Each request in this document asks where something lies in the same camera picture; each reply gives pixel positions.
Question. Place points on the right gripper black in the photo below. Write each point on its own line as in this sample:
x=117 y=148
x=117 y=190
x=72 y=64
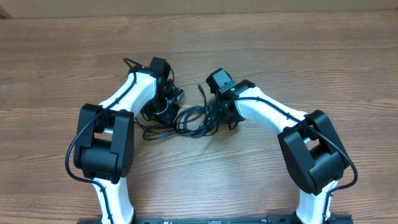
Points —
x=212 y=112

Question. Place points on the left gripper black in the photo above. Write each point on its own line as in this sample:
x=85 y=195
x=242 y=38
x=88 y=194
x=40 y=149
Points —
x=167 y=117

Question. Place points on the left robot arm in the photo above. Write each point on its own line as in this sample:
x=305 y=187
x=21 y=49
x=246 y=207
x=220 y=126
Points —
x=103 y=147

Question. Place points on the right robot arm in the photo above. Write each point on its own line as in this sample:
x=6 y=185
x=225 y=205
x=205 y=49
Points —
x=312 y=150

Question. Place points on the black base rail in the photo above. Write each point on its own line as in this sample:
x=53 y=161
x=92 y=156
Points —
x=214 y=221

